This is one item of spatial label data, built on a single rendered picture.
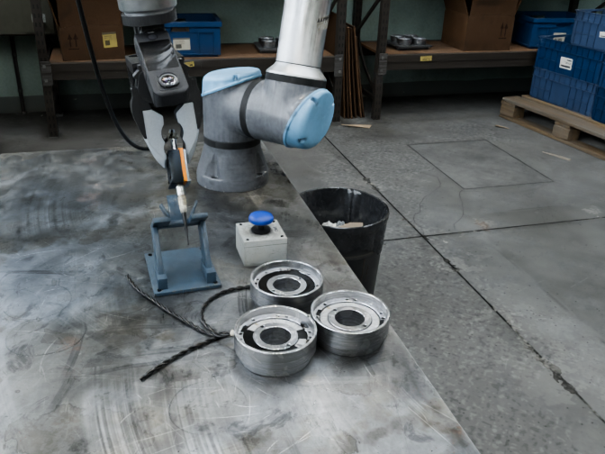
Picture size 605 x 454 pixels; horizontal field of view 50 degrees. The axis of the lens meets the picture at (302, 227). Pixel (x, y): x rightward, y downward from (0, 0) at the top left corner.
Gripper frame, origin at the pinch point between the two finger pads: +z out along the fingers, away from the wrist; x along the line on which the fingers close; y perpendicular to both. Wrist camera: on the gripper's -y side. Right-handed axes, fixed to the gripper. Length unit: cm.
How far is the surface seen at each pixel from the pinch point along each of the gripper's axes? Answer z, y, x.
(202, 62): 61, 314, -81
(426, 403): 21.3, -38.7, -17.5
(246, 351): 16.0, -26.2, 0.1
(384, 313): 18.4, -24.5, -20.0
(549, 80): 100, 261, -314
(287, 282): 18.3, -11.0, -11.3
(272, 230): 16.0, 1.4, -13.8
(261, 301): 17.3, -15.1, -5.8
